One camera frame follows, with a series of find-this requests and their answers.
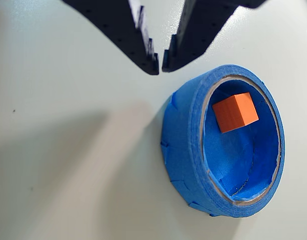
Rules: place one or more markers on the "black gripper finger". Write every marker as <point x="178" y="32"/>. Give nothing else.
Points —
<point x="201" y="27"/>
<point x="113" y="22"/>

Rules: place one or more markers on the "small orange cube block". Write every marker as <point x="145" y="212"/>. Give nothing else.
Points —
<point x="234" y="113"/>

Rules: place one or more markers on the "blue masking tape roll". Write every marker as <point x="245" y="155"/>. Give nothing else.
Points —
<point x="183" y="150"/>

